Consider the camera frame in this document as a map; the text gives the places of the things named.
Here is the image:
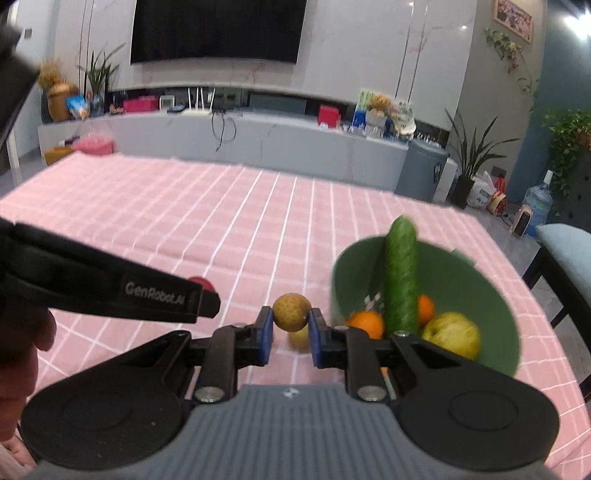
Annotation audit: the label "pink checked tablecloth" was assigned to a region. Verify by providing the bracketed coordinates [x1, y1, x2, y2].
[0, 151, 591, 480]

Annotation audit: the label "white plastic bag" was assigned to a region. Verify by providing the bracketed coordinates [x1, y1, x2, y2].
[466, 170, 498, 209]

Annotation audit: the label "light blue seat cushion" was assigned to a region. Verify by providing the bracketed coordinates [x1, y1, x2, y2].
[535, 223, 591, 297]

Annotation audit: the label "tall green potted plant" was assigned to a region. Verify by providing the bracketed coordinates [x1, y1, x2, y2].
[76, 43, 127, 117]

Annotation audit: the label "red box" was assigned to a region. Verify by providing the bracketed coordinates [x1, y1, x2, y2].
[318, 104, 343, 130]

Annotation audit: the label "orange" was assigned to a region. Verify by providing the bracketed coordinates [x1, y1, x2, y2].
[417, 294, 437, 331]
[344, 311, 386, 341]

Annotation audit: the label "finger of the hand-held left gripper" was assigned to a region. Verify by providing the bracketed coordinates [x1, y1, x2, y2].
[198, 287, 222, 320]

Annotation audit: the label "green cucumber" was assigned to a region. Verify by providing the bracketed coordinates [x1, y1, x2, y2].
[384, 215, 421, 336]

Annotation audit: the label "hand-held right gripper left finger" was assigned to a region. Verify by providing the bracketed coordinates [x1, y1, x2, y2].
[190, 305, 276, 403]

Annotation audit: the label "gold vase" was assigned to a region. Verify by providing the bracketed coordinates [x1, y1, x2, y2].
[37, 57, 81, 123]

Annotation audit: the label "teddy bear bouquet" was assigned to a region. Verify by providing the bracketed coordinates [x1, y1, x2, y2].
[367, 93, 393, 138]

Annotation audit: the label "person's left hand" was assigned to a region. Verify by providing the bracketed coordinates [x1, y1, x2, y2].
[0, 298, 57, 409]

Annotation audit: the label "small white heater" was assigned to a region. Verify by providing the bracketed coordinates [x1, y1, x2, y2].
[511, 206, 534, 239]

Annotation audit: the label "hanging vine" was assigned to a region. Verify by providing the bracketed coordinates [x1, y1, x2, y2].
[483, 27, 542, 112]

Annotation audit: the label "black cables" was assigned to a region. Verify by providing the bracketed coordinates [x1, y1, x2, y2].
[211, 110, 239, 154]

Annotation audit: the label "grey tv cabinet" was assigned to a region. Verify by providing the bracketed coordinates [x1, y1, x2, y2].
[38, 85, 413, 186]

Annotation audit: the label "pink tissue box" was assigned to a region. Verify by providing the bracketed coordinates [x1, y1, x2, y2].
[122, 97, 158, 114]

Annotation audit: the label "white router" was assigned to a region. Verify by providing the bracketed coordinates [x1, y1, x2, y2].
[182, 86, 216, 114]

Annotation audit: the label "red and white bag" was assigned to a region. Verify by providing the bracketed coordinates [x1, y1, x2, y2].
[488, 186, 508, 216]

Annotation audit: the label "long-leaf potted plant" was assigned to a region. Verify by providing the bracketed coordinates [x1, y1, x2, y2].
[444, 108, 521, 210]

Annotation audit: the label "black chair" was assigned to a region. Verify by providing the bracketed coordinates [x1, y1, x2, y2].
[522, 240, 591, 334]

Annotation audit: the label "black wall television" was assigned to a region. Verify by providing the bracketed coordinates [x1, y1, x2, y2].
[130, 0, 308, 66]

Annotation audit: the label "dark cabinet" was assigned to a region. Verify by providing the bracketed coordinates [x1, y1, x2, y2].
[561, 150, 591, 228]

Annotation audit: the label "blue snack bag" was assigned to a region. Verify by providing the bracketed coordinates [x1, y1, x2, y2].
[65, 94, 91, 121]

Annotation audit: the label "green colander bowl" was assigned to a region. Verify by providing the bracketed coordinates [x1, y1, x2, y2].
[331, 235, 523, 377]

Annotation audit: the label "framed wall picture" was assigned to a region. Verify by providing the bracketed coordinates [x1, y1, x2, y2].
[492, 0, 535, 44]

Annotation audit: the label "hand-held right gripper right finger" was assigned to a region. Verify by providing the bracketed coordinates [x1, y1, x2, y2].
[308, 308, 399, 402]

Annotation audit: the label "yellow-green pear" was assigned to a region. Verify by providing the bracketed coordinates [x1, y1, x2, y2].
[422, 312, 482, 361]

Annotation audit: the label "grey trash bin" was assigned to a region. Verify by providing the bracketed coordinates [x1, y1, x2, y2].
[394, 138, 450, 203]

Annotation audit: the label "leafy pothos plant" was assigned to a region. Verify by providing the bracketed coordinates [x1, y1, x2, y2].
[542, 108, 591, 209]

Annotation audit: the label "yellow box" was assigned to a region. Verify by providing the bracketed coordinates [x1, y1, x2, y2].
[43, 145, 75, 168]

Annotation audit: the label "dark blurred object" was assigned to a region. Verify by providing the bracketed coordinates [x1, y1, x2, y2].
[0, 0, 41, 149]

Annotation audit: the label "pink plastic box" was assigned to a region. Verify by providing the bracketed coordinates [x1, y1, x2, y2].
[73, 131, 115, 156]

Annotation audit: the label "blue water bottle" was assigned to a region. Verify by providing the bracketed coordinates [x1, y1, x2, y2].
[521, 169, 554, 237]

